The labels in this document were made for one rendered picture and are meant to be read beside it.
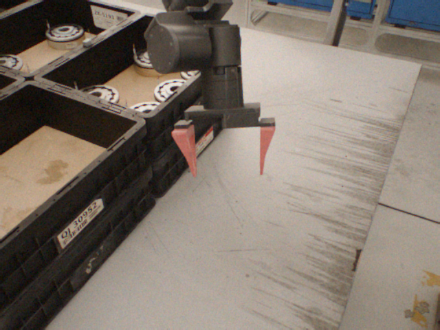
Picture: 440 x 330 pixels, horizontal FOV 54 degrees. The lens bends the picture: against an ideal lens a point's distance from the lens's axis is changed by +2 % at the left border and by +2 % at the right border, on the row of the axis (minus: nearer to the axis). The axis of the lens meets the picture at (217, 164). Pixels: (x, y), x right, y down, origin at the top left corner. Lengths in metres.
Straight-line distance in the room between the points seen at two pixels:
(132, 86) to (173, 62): 0.59
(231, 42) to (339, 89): 0.83
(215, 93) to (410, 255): 1.43
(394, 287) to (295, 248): 0.93
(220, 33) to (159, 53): 0.09
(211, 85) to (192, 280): 0.40
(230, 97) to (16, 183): 0.47
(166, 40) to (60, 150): 0.47
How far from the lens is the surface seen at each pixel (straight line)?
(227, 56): 0.57
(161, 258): 0.86
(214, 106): 0.57
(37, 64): 1.26
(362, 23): 2.87
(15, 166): 0.92
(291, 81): 1.37
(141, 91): 1.07
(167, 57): 0.52
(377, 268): 1.80
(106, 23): 1.32
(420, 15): 2.84
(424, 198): 2.14
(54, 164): 0.90
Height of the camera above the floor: 1.39
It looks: 42 degrees down
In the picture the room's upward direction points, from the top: straight up
